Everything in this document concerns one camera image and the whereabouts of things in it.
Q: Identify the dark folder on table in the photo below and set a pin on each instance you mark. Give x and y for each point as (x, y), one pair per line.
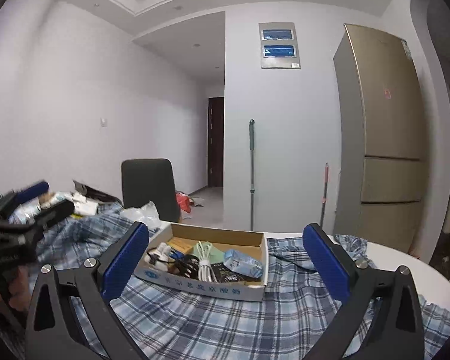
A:
(95, 194)

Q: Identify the red plastic bag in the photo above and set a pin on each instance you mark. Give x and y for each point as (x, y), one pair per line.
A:
(183, 201)

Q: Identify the wall electrical panel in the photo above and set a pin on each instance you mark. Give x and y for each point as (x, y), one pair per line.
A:
(279, 47)

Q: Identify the green snap pouch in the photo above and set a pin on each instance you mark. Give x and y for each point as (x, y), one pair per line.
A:
(215, 255)

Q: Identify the red broom handle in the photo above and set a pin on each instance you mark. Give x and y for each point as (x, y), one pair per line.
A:
(324, 195)

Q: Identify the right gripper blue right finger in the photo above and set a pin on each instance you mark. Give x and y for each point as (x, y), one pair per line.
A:
(379, 316)

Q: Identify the wall light switch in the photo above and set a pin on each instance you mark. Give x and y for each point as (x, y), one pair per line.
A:
(104, 121)

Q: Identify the blue tissue packet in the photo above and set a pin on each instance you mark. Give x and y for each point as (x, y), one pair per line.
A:
(242, 264)

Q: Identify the dark grey chair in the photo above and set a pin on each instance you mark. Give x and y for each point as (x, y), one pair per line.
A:
(150, 180)

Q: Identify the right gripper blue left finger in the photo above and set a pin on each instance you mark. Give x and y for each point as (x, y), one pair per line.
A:
(53, 329)

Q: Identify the gold refrigerator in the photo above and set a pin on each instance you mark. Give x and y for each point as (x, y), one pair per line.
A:
(384, 139)

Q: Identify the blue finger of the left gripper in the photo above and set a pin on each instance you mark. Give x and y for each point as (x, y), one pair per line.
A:
(40, 223)
(32, 191)

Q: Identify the blue plaid shirt cloth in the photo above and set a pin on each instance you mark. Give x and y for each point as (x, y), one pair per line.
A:
(169, 324)

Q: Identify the grey green mop handle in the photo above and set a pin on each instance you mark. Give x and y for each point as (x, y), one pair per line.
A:
(252, 182)

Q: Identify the white charger with cable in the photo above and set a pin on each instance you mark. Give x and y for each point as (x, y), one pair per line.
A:
(205, 273)

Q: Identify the clear plastic bag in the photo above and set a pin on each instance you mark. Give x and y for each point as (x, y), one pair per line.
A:
(147, 214)

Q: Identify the gold blue cigarette carton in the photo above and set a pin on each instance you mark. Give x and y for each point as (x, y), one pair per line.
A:
(182, 245)

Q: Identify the shallow cardboard box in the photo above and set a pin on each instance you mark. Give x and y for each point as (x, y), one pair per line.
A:
(252, 243)

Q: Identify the black hair clip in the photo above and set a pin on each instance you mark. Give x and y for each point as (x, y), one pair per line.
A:
(173, 262)

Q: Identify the dark brown door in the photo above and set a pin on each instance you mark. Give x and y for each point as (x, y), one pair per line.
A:
(215, 161)

